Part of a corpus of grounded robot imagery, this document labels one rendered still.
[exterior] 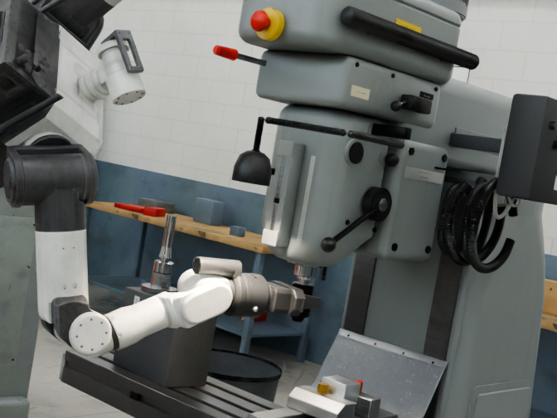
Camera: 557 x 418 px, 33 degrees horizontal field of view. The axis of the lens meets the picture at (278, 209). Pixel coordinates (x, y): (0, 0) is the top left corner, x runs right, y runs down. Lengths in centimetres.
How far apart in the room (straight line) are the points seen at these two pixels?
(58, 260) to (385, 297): 91
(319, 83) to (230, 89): 639
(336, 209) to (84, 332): 54
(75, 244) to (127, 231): 733
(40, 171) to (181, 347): 66
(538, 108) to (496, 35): 480
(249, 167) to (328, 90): 23
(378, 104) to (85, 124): 57
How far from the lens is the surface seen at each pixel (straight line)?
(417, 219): 206
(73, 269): 171
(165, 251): 226
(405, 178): 200
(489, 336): 229
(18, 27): 179
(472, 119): 221
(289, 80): 189
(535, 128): 194
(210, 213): 774
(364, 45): 182
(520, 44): 663
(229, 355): 426
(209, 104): 839
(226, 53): 186
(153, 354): 220
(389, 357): 228
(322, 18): 176
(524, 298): 241
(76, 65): 189
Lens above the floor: 151
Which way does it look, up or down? 3 degrees down
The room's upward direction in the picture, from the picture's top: 10 degrees clockwise
